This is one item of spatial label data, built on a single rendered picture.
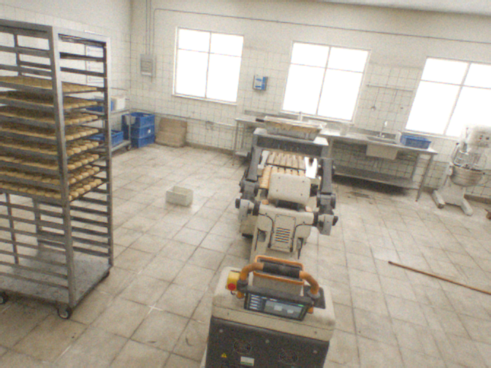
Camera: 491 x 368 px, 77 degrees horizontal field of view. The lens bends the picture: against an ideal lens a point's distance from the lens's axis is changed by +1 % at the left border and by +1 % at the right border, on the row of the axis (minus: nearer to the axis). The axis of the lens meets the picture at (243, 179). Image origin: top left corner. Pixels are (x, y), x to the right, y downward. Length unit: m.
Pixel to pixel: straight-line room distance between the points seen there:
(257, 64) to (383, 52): 2.24
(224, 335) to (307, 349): 0.37
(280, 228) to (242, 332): 0.51
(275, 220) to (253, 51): 5.04
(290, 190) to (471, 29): 5.41
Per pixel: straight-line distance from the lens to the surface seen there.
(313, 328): 1.48
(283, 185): 1.58
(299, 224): 1.57
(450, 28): 6.51
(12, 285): 2.75
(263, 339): 1.53
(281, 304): 1.32
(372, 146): 5.73
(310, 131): 3.00
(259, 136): 3.07
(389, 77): 6.27
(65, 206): 2.08
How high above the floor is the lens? 1.75
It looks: 20 degrees down
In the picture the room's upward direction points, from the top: 8 degrees clockwise
